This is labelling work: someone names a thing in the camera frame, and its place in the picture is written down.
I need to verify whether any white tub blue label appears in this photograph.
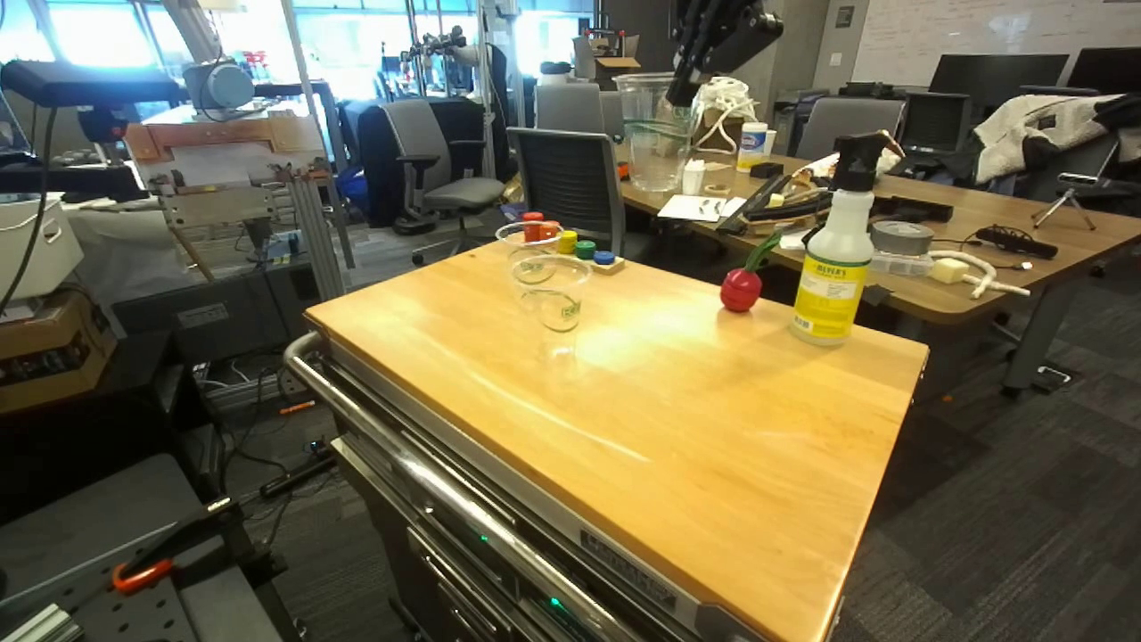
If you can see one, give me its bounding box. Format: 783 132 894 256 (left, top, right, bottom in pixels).
734 117 777 175

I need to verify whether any small black computer monitor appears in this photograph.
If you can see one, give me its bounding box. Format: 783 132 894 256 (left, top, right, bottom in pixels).
898 88 978 156

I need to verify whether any spray bottle with yellow label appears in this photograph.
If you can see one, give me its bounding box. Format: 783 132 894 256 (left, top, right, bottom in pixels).
787 132 891 350

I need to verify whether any wooden office desk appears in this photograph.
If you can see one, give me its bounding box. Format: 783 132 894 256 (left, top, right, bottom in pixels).
616 145 1141 402

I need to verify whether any white jacket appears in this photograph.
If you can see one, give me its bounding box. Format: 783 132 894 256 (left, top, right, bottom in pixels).
973 88 1126 187

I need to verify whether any grey tool cart wooden top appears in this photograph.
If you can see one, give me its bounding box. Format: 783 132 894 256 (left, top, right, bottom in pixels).
281 236 935 642

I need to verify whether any red toy cherry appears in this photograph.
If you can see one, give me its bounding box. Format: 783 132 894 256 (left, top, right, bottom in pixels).
715 230 787 317

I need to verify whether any cardboard box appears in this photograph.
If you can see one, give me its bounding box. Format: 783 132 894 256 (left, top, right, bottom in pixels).
0 289 121 420

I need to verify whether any black remote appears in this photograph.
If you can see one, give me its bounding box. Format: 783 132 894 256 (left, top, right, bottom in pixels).
973 220 1062 265

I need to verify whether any plain clear plastic cup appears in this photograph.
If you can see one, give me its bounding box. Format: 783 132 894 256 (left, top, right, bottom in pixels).
490 220 570 292

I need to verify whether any grey tape roll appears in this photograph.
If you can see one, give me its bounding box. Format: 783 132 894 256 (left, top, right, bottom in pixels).
868 219 938 287

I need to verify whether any small black tripod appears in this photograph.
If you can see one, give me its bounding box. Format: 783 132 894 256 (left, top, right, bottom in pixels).
1029 139 1126 236

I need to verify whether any clear plastic container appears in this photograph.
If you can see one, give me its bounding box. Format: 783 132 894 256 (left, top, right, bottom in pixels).
614 67 697 199

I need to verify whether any long black bar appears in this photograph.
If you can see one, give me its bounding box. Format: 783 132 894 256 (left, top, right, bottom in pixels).
708 175 836 236

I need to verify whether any grey office chair with armrests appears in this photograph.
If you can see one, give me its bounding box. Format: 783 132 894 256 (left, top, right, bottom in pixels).
377 95 509 236

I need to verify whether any white cable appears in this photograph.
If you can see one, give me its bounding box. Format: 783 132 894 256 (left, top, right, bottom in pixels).
922 246 1035 302

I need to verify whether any clear cup with green print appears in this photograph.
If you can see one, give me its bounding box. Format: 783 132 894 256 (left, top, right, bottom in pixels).
512 252 596 361

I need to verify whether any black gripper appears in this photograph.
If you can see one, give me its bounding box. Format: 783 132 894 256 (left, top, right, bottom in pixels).
667 0 787 111

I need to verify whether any white paper sheet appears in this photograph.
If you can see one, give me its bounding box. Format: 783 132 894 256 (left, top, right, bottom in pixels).
654 189 748 230

